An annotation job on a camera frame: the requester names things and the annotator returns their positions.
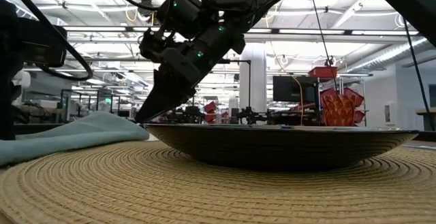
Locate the white humanoid robot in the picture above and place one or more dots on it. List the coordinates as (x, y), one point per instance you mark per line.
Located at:
(23, 79)

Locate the black computer monitor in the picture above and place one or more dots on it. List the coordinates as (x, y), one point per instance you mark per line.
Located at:
(289, 89)

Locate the teal cloth napkin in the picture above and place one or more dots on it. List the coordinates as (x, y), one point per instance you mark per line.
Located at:
(68, 135)

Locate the small red storage bins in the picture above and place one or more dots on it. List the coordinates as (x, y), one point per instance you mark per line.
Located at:
(210, 110)

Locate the orange translucent plastic cup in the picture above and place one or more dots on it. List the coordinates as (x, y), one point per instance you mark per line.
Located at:
(338, 111)

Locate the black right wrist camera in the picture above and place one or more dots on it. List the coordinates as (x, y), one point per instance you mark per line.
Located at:
(155, 45)

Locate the red plastic storage bin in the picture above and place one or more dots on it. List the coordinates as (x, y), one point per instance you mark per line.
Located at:
(323, 71)

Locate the stacked red storage bins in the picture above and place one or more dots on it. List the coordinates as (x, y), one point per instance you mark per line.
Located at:
(356, 98)

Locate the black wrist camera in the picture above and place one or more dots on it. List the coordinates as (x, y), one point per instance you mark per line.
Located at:
(155, 45)
(42, 43)

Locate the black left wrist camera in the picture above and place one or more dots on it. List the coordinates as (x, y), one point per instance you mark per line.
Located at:
(42, 43)

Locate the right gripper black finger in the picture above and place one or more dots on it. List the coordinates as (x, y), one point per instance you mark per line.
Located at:
(160, 103)

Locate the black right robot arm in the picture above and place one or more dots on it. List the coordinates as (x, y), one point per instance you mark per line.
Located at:
(238, 2)

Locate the white square pillar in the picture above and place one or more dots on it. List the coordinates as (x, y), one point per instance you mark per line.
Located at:
(252, 81)

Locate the patterned ceramic bowl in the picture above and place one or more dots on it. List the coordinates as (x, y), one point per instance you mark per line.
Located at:
(272, 149)

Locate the small wooden table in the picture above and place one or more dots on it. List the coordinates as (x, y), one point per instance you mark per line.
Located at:
(425, 111)

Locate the round woven tan placemat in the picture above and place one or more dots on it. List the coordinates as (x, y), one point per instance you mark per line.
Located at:
(136, 190)

